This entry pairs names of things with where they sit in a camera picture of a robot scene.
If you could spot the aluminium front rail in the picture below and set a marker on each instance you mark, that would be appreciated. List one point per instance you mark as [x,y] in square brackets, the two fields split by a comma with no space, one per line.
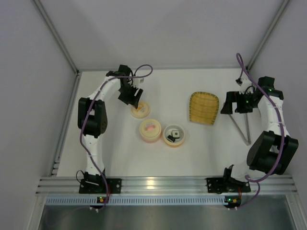
[162,186]

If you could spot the orange bottom bowl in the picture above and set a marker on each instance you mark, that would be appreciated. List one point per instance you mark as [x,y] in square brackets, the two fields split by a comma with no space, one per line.
[167,131]

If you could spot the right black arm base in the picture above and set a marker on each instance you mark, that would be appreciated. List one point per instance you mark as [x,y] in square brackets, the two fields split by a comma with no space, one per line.
[220,185]

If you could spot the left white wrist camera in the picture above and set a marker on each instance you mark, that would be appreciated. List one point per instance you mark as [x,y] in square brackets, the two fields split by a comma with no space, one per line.
[137,81]

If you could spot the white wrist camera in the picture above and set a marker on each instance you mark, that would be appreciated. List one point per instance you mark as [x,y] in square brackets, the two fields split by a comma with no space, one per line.
[246,86]
[137,81]

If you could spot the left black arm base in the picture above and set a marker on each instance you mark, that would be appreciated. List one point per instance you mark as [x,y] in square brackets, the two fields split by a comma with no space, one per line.
[114,187]

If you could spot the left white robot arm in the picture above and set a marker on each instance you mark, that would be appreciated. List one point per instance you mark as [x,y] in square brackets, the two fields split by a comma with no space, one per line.
[92,116]

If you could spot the cream lid orange label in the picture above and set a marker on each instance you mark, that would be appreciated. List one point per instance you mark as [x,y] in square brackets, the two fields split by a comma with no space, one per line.
[143,109]

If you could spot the slotted cable duct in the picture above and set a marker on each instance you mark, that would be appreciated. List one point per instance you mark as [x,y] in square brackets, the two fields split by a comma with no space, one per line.
[135,200]

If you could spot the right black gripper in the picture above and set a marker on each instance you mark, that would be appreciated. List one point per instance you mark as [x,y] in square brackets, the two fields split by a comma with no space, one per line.
[236,103]

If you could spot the green sushi roll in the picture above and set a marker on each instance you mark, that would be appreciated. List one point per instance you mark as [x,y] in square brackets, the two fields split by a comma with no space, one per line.
[175,134]

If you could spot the pink bottom bowl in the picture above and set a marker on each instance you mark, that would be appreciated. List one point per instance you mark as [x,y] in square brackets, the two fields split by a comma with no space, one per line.
[151,140]

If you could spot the cream lid pink label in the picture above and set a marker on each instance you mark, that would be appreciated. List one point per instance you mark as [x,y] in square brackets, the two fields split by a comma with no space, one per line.
[150,128]

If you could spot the salmon sushi roll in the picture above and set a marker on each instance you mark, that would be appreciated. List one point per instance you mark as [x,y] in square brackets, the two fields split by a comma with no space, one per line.
[171,138]

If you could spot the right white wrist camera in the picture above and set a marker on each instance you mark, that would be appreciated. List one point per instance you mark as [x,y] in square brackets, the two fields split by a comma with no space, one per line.
[246,86]

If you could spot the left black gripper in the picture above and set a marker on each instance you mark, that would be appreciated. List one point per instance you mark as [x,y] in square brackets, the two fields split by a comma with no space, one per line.
[129,96]

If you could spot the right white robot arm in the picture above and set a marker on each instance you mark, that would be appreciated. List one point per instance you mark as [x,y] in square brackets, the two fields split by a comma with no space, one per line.
[273,150]

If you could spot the woven bamboo tray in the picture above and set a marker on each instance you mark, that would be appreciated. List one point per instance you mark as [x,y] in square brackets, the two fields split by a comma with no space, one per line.
[203,108]

